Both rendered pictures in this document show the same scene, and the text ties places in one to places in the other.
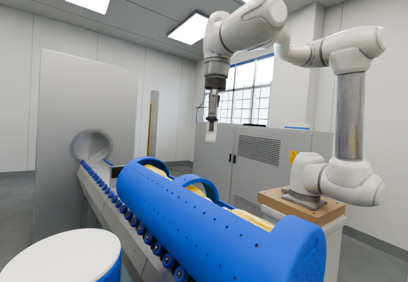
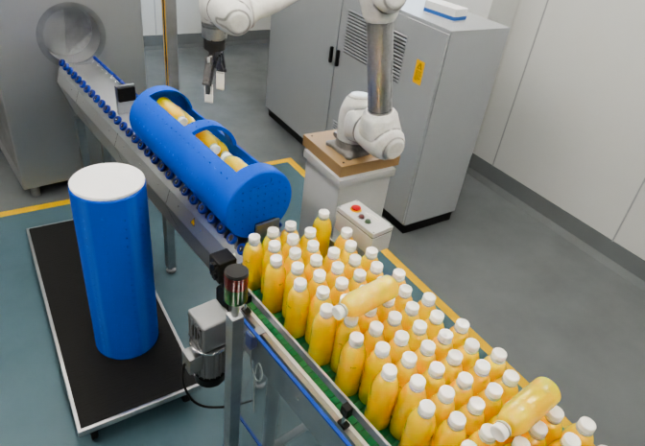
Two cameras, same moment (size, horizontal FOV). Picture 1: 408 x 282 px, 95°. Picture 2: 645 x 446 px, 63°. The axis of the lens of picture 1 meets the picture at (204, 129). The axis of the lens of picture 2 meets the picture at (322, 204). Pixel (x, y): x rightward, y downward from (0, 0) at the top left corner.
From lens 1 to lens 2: 1.46 m
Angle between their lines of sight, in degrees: 31
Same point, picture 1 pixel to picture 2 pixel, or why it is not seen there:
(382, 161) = (602, 82)
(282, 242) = (239, 177)
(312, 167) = (352, 113)
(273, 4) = (233, 19)
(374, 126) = (615, 11)
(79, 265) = (118, 185)
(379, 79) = not seen: outside the picture
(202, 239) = (201, 174)
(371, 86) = not seen: outside the picture
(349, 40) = not seen: outside the picture
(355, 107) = (377, 60)
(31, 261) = (83, 181)
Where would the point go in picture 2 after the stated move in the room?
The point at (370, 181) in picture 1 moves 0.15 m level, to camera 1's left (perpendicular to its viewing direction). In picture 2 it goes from (383, 137) to (346, 132)
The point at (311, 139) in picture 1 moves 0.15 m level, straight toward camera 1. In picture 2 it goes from (445, 45) to (435, 50)
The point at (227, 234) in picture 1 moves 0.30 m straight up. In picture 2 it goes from (214, 172) to (214, 93)
